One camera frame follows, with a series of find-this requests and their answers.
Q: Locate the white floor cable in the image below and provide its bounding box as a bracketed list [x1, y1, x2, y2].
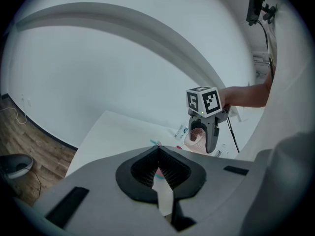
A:
[0, 107, 27, 125]

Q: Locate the black floor cable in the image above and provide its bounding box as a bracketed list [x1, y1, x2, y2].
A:
[24, 167, 42, 199]

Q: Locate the person's beige shirt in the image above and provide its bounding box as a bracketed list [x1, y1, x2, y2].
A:
[236, 0, 315, 162]

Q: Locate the pink dimpled glass cup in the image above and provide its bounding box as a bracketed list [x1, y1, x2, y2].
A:
[183, 128, 207, 155]

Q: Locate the small clear white-capped bottle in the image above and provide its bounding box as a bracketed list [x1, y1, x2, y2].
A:
[173, 123, 190, 140]

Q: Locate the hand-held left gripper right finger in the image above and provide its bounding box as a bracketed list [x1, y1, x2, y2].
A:
[158, 146, 267, 236]

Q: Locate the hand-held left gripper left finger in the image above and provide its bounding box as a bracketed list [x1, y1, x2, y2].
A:
[34, 146, 173, 236]

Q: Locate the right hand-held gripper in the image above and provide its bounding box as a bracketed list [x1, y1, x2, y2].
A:
[185, 85, 231, 155]

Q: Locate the person's right forearm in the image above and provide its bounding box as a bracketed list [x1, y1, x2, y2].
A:
[219, 81, 273, 108]

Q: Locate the white square table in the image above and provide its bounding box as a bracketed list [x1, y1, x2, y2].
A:
[65, 110, 247, 179]

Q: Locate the black tablet cable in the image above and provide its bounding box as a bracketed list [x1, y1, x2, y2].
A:
[257, 21, 275, 83]

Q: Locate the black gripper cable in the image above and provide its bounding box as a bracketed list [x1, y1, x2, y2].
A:
[226, 116, 241, 154]

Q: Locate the white wall socket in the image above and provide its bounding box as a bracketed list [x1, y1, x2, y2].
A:
[21, 93, 32, 107]

